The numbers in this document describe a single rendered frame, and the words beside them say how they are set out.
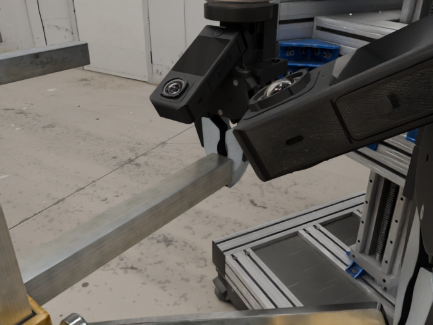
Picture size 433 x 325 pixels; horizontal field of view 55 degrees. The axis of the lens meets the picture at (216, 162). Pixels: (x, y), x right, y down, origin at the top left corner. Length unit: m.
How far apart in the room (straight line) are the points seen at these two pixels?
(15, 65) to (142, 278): 1.15
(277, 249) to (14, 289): 1.16
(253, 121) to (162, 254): 1.55
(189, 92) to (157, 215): 0.12
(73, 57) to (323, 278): 0.97
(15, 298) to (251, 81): 0.29
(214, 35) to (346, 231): 1.16
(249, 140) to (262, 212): 1.77
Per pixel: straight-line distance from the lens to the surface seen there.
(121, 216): 0.38
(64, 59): 0.60
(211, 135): 0.48
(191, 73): 0.40
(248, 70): 0.44
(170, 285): 1.56
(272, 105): 0.16
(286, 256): 1.36
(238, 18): 0.42
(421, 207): 0.19
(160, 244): 1.74
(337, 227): 1.52
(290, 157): 0.15
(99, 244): 0.37
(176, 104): 0.38
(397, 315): 0.23
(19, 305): 0.29
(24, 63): 0.57
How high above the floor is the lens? 1.08
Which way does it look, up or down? 27 degrees down
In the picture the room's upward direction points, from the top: straight up
